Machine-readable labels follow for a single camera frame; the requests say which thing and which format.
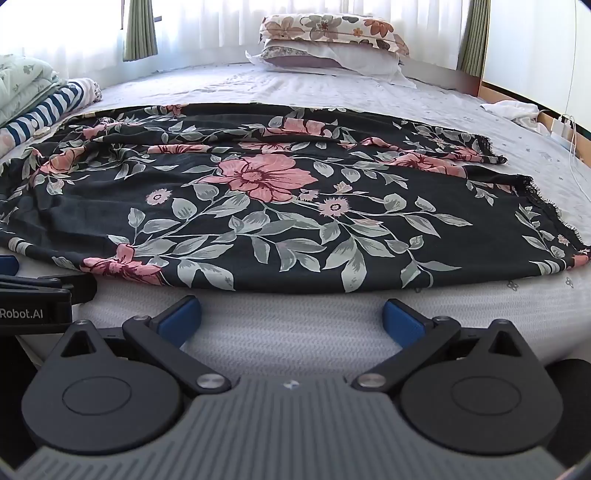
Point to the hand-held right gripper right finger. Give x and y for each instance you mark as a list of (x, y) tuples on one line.
[(404, 319)]

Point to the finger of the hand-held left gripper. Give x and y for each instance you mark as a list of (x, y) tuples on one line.
[(69, 286), (8, 266)]

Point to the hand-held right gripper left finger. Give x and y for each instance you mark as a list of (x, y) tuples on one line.
[(178, 318)]

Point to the black floral pants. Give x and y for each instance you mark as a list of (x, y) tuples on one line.
[(277, 221)]

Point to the blue white striped blanket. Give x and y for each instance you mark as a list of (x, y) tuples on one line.
[(55, 104)]

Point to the folded pale green quilt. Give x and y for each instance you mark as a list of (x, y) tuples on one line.
[(23, 83)]

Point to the white crumpled cloth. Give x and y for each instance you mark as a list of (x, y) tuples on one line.
[(512, 110)]

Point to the bed with grey patterned sheet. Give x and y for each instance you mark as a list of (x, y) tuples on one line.
[(207, 83)]

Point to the white charger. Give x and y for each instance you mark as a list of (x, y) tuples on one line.
[(561, 127)]

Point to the white pillow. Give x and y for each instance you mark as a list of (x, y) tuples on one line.
[(364, 62)]

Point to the green curtain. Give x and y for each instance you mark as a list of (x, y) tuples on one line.
[(138, 27), (474, 37)]

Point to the white sheer curtain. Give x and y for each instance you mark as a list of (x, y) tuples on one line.
[(207, 27)]

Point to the floral pillow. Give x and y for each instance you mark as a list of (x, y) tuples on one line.
[(323, 27)]

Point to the wooden bed frame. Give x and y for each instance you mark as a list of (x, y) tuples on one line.
[(503, 92)]

